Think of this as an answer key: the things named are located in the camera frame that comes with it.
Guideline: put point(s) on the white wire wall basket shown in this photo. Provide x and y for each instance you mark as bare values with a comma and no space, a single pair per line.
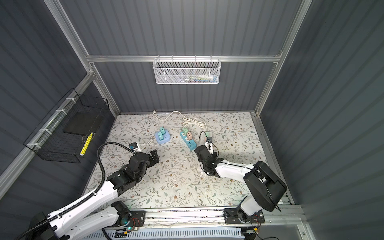
187,73

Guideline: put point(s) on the pink plug adapter cube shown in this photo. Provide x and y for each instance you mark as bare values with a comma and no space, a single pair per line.
189,136

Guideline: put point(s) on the teal blue power strip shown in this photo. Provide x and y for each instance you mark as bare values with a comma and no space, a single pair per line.
191,144

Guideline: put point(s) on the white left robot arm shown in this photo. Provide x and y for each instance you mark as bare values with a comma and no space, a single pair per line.
98,209

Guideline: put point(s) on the black wire side basket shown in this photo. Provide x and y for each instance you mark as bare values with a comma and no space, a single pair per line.
63,135

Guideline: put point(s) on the teal plug adapter cube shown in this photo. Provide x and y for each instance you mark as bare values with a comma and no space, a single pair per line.
160,136
162,130

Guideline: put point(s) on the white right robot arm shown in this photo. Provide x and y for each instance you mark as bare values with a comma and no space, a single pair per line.
265,186

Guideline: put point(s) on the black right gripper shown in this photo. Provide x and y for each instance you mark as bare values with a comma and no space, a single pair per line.
214,155

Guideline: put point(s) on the long white power strip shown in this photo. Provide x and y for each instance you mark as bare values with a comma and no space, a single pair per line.
202,156

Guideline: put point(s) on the yellow marker in basket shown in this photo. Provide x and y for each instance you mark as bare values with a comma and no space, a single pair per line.
86,144

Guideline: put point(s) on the light blue round power strip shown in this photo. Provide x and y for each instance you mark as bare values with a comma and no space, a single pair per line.
167,138

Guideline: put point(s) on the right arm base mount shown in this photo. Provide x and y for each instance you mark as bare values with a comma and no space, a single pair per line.
237,216

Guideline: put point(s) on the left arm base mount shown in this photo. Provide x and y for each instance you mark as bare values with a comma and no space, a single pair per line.
133,219

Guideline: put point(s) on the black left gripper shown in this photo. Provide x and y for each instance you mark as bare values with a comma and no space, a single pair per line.
155,158

